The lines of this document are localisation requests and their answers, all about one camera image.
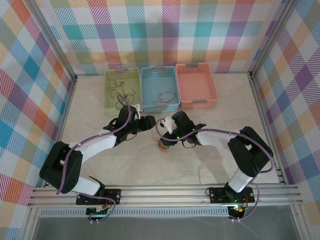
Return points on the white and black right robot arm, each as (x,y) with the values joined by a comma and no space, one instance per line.
(212,137)

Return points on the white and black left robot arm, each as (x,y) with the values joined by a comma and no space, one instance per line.
(100,143)

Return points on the pink plastic basket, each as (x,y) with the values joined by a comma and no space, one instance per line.
(195,85)

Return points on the blue plastic basket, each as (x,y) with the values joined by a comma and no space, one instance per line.
(157,82)

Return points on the green plastic basket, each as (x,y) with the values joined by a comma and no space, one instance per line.
(122,75)

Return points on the aluminium table edge rail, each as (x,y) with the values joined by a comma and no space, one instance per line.
(61,132)
(265,120)

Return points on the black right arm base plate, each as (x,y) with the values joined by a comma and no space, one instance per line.
(217,195)

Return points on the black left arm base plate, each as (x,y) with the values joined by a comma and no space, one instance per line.
(113,195)

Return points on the aluminium frame post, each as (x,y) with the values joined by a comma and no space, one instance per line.
(272,37)
(50,40)

